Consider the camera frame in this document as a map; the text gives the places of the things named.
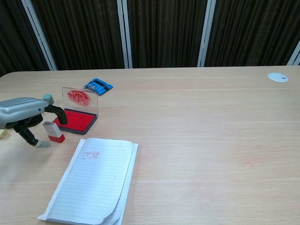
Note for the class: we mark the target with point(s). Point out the blue snack packet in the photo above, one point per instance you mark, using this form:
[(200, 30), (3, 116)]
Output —
[(98, 86)]

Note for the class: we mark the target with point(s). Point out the black folding screen panel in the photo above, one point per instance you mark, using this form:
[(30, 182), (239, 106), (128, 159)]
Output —
[(82, 30), (11, 35), (164, 30), (253, 30)]

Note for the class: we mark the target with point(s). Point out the red ink pad clear lid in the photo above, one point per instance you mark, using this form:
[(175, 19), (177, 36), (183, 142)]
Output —
[(78, 120)]

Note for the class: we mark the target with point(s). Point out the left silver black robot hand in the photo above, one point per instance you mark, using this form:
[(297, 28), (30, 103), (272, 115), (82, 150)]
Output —
[(21, 110)]

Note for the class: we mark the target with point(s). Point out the white red stamp block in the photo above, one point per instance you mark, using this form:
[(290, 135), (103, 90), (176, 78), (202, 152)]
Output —
[(53, 132)]

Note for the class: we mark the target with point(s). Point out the white lined notepad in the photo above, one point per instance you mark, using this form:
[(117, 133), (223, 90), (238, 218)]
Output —
[(93, 182)]

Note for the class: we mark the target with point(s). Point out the pale yellow eraser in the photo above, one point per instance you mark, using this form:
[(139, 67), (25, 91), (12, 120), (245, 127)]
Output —
[(2, 134)]

